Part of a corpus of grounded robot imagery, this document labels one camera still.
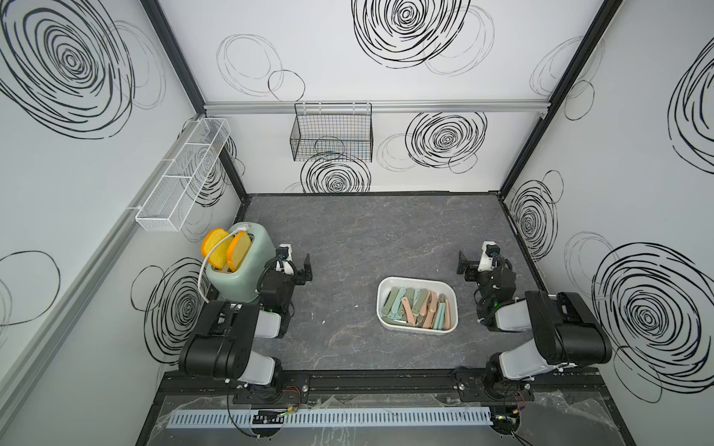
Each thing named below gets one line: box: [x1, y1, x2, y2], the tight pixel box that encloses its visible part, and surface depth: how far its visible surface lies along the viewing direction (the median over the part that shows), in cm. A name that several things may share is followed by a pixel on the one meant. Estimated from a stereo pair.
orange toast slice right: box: [226, 230, 252, 273], surface depth 80 cm
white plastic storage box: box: [376, 275, 459, 336], surface depth 88 cm
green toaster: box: [206, 222, 277, 302], surface depth 82 cm
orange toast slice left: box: [200, 227, 232, 271], surface depth 80 cm
